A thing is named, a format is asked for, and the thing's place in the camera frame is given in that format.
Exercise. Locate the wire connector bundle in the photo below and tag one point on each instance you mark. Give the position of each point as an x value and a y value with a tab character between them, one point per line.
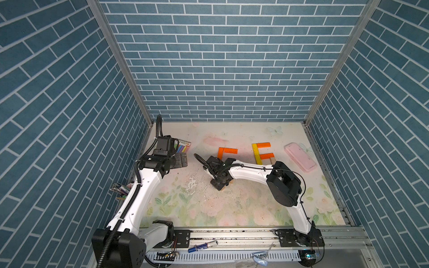
168	256

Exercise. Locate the blue handled screwdriver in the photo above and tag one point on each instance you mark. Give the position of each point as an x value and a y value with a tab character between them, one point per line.
203	246

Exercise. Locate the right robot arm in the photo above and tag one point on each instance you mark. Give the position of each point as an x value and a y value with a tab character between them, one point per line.
284	185

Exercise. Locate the yellow block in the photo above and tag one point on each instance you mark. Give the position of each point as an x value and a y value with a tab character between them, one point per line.
258	160
255	150

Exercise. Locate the orange block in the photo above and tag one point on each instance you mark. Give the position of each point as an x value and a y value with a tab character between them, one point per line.
220	153
263	145
229	150
267	156

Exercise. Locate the pink eraser box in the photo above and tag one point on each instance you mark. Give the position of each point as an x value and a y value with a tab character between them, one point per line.
302	159

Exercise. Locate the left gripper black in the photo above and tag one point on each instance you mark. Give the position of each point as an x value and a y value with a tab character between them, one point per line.
179	162

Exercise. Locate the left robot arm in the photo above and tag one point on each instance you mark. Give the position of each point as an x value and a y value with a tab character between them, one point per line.
121	244

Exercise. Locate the small circuit board green led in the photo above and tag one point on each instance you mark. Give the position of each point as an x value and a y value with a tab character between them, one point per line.
308	258

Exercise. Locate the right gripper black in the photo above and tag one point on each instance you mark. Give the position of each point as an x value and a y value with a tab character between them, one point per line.
218	187

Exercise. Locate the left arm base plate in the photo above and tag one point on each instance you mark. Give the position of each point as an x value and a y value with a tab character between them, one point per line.
180	239

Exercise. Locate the aluminium front rail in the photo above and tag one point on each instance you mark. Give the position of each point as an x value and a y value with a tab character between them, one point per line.
256	238

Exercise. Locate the chalk box coloured sticks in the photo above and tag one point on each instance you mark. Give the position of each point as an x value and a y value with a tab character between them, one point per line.
183	146

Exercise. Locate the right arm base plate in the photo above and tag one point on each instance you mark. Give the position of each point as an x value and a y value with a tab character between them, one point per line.
293	238

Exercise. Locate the clear tape scraps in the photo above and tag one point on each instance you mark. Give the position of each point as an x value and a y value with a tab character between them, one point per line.
257	260

